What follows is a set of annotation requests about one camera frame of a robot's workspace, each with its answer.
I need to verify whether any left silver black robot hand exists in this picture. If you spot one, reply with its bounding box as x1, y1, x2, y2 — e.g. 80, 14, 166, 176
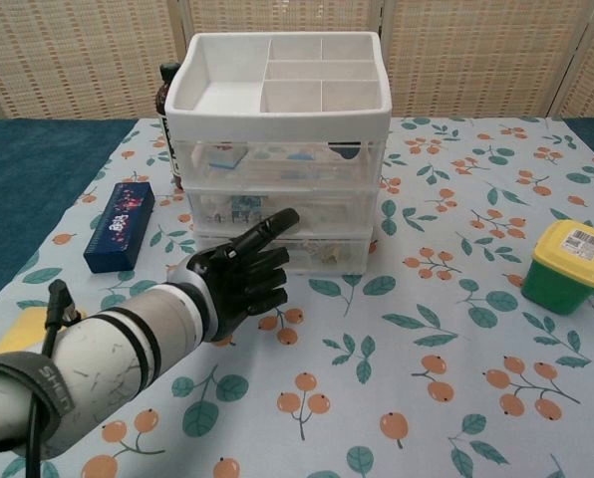
184, 207, 302, 344

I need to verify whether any yellow green sponge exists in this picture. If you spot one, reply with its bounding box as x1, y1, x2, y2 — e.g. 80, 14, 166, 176
0, 307, 54, 358

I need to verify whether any flat blue square pad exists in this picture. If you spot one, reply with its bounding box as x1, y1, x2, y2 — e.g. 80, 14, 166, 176
210, 147, 248, 171

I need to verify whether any dark blue rectangular carton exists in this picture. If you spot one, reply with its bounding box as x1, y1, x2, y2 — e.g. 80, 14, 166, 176
82, 181, 156, 274

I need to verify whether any small black item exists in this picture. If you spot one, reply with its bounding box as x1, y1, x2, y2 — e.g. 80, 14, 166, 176
328, 142, 364, 161

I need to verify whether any floral print tablecloth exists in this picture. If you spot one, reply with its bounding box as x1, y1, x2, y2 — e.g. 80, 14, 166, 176
0, 117, 594, 478

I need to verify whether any dark glass sauce bottle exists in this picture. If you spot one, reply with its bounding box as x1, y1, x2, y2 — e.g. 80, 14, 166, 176
154, 62, 186, 190

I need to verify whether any green tub with yellow lid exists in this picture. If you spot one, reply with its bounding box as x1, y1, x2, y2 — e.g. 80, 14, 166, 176
519, 219, 594, 316

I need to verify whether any white plastic drawer organizer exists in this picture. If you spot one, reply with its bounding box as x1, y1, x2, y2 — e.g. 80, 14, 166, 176
165, 30, 394, 276

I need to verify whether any black arm cable with plug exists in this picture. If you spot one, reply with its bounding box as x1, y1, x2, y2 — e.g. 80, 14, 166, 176
25, 279, 82, 478

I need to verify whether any grey velcro strap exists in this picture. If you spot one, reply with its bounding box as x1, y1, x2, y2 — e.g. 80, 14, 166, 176
0, 351, 75, 447

